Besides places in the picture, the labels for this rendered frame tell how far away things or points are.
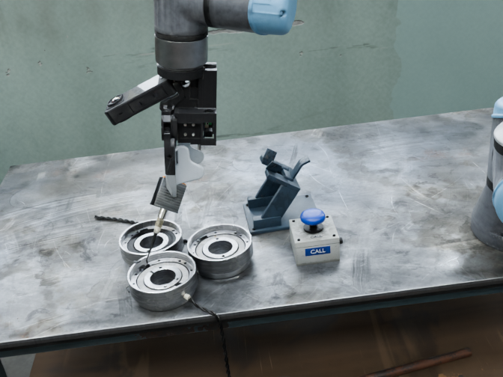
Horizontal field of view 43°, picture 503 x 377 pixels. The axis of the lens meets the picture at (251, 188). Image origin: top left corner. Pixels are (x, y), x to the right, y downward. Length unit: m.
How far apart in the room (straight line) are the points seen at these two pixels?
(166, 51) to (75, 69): 1.75
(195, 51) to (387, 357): 0.66
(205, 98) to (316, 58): 1.72
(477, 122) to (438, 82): 1.32
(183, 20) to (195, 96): 0.12
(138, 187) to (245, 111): 1.41
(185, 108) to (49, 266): 0.38
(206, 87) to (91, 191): 0.48
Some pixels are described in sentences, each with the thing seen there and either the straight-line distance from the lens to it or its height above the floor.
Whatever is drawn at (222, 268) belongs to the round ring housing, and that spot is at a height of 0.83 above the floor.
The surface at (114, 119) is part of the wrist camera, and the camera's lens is 0.97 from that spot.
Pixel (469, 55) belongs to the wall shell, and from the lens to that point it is 2.82.
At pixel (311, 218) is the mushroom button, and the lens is 1.01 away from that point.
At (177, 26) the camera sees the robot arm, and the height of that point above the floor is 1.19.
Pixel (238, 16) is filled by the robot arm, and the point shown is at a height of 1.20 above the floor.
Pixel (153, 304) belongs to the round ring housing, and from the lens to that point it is 0.96.
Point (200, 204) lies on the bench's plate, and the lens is 1.22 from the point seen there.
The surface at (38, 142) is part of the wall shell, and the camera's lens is 2.79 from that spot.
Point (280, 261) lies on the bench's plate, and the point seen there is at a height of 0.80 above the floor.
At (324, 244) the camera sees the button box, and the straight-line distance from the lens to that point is 1.01.
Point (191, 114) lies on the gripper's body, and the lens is 0.94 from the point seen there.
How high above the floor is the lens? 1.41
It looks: 29 degrees down
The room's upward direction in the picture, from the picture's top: 6 degrees counter-clockwise
